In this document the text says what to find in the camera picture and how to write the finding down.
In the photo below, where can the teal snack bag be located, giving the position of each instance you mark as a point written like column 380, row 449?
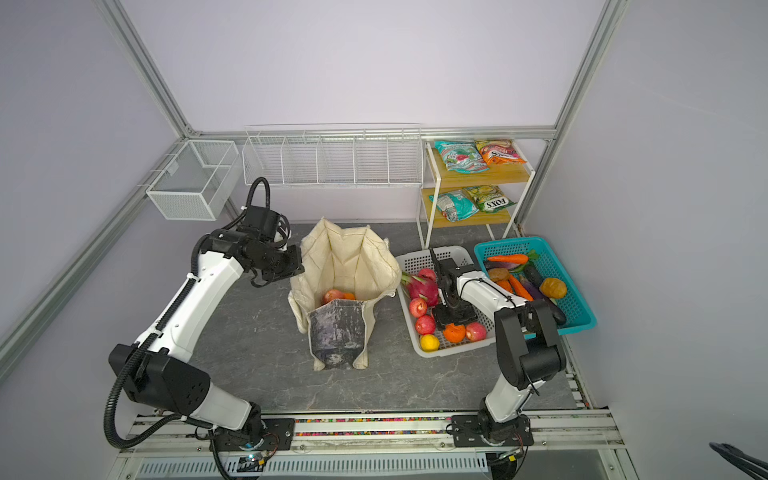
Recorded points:
column 455, row 206
column 461, row 157

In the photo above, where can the green snack bag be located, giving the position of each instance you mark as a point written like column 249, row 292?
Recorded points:
column 488, row 198

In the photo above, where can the cream canvas grocery bag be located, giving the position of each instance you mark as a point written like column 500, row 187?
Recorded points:
column 346, row 272

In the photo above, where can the yellow lemon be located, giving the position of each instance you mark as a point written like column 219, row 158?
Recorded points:
column 429, row 343

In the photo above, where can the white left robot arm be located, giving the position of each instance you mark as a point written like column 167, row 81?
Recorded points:
column 155, row 369

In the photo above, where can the red apple in basket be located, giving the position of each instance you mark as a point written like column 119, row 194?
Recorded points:
column 418, row 307

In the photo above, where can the black tripod leg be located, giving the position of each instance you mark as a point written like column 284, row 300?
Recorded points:
column 749, row 465

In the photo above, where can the white plastic fruit basket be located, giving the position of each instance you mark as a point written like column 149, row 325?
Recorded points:
column 412, row 263

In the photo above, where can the red apple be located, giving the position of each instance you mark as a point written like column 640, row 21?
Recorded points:
column 331, row 295
column 418, row 307

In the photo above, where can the orange snack bag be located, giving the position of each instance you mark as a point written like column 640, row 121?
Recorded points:
column 499, row 152

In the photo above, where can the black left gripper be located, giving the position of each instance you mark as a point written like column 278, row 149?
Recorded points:
column 296, row 266

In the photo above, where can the dark purple eggplant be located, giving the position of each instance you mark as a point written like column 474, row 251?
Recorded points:
column 533, row 276

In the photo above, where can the two-tier wooden shelf rack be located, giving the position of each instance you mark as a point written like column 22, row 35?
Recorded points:
column 473, row 183

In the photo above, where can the teal plastic vegetable basket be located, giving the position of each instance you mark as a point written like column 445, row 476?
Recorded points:
column 578, row 314

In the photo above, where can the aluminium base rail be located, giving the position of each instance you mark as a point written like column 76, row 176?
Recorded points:
column 376, row 445

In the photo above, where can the teal snack bag top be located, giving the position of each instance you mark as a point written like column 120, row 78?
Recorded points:
column 461, row 157

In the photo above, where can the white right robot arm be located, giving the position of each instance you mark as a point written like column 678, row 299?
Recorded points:
column 528, row 350

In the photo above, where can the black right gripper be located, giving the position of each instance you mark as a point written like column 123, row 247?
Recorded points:
column 443, row 319

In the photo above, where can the brown potato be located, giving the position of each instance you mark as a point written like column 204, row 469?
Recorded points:
column 553, row 288

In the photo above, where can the teal snack bag lower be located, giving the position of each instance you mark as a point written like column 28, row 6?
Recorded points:
column 455, row 206

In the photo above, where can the white mesh box basket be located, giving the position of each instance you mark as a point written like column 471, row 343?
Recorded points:
column 197, row 181

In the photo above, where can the white wire wall basket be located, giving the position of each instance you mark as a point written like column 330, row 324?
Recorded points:
column 340, row 154

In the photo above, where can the pink dragon fruit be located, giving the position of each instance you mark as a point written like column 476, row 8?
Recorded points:
column 422, row 285

